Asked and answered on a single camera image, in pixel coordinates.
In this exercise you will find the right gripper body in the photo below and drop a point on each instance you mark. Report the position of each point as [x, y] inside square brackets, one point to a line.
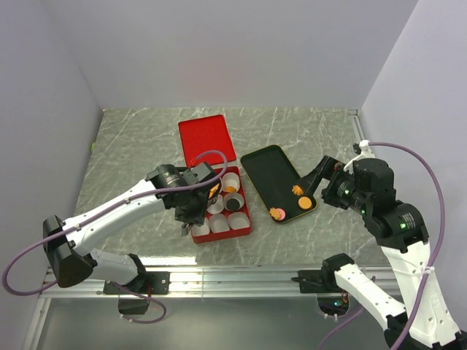
[340, 191]

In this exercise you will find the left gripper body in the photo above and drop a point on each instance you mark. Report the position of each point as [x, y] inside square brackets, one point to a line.
[195, 210]

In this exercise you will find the metal tongs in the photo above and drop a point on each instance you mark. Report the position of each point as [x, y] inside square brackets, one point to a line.
[186, 228]

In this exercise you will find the round waffle cookie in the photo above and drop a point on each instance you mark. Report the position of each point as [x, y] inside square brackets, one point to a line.
[214, 190]

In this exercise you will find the black round cookie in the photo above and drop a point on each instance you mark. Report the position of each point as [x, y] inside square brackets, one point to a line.
[233, 204]

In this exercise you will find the small flower cookie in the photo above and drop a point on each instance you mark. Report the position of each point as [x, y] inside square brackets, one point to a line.
[230, 189]

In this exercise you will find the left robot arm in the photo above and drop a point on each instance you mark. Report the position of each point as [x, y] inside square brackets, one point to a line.
[71, 244]

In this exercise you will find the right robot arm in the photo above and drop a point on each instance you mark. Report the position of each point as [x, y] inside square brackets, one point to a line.
[421, 320]

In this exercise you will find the paper cup front left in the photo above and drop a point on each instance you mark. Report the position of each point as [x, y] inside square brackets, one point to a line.
[201, 230]

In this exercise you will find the paper cup centre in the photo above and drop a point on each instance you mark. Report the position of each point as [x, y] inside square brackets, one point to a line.
[217, 207]

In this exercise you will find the paper cup front middle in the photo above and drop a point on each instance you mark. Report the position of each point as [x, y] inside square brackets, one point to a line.
[218, 223]

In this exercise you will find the red tin box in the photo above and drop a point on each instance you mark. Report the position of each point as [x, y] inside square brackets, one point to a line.
[231, 233]

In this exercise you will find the swirl star cookie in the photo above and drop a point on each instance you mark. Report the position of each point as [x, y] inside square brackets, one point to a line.
[297, 190]

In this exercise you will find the round orange cookie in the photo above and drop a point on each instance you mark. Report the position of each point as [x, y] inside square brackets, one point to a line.
[305, 203]

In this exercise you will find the paper cup back right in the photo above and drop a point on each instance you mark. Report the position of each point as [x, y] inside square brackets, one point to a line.
[231, 179]

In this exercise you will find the paper cup front right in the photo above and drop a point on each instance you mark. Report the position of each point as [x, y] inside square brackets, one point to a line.
[238, 221]

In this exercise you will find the black tray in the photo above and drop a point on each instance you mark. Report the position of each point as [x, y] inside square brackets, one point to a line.
[273, 176]

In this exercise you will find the pink round cookie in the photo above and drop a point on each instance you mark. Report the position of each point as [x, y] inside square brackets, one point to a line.
[282, 214]

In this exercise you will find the flower cookie front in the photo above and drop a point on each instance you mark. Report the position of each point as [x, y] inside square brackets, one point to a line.
[276, 214]

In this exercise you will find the red tin lid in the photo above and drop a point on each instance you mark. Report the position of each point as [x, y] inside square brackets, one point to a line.
[204, 134]

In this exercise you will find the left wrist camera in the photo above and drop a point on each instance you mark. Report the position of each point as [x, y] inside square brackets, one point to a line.
[198, 174]

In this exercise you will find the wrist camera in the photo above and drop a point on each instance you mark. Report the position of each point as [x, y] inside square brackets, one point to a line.
[362, 150]
[198, 174]

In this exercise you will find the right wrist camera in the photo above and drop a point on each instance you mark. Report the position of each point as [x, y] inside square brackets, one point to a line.
[362, 150]

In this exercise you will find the aluminium rail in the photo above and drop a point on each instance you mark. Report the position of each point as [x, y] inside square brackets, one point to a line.
[247, 281]

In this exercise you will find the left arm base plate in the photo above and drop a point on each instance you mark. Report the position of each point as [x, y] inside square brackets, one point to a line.
[157, 282]

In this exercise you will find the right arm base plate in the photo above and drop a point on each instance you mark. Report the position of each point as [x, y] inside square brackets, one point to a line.
[316, 282]

